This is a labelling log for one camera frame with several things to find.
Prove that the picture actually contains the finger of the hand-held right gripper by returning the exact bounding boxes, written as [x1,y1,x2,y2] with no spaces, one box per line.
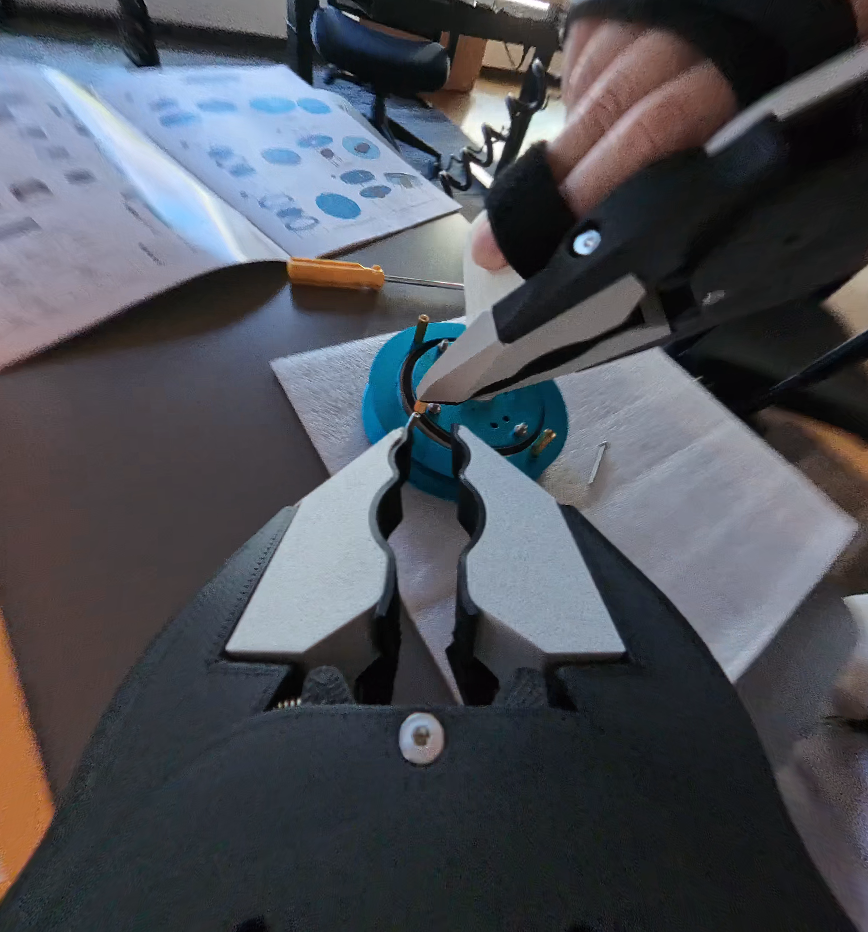
[417,274,653,401]
[440,325,673,404]

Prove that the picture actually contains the person's right hand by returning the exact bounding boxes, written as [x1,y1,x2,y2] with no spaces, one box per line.
[470,15,742,275]

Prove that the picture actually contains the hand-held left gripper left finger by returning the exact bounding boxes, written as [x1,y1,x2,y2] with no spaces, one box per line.
[225,426,413,706]

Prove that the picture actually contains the orange-handled screwdriver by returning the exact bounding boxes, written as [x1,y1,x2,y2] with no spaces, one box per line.
[286,256,466,292]

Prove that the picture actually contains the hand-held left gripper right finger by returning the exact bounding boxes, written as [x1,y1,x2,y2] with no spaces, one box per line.
[447,424,628,706]

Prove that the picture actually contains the white foam sheet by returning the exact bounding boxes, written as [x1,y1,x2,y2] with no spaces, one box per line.
[270,331,859,706]

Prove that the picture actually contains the blue metal turntable assembly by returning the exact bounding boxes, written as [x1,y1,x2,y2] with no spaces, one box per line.
[363,322,570,502]

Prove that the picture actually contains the open instruction booklet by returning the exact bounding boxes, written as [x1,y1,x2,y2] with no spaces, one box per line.
[0,62,463,383]

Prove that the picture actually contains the thick black coiled cable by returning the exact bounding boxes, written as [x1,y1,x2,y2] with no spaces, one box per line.
[437,58,551,194]

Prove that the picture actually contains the black office chair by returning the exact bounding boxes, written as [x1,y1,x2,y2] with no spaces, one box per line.
[667,291,868,445]

